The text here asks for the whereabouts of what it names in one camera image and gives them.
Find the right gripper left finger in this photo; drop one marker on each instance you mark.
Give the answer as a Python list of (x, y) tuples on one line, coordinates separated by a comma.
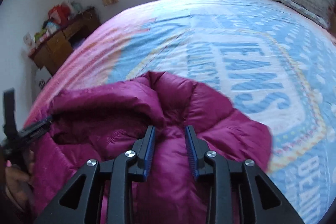
[(80, 200)]

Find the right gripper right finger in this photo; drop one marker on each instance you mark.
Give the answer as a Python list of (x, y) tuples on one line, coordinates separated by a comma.
[(240, 192)]

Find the magenta puffer down jacket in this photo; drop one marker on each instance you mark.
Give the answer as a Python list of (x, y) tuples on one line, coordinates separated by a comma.
[(155, 149)]

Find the person's left hand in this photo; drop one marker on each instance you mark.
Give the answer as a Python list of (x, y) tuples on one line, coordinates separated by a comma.
[(15, 178)]

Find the white paper bag on floor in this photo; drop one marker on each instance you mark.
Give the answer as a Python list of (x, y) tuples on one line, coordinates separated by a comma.
[(41, 79)]

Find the wooden desk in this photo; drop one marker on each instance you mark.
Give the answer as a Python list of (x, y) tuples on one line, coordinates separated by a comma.
[(53, 52)]

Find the white card box on desk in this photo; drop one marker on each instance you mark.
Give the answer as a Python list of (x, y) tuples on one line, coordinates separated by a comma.
[(29, 41)]

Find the green item on desk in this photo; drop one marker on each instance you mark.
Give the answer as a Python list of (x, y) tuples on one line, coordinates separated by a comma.
[(41, 35)]

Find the red gift box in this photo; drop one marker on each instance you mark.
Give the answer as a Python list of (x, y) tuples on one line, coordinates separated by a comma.
[(59, 14)]

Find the blue and pink bed sheet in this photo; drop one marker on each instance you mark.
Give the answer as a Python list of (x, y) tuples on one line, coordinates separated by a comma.
[(255, 79)]

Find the patterned pillow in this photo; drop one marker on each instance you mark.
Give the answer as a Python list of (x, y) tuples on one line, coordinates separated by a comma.
[(320, 12)]

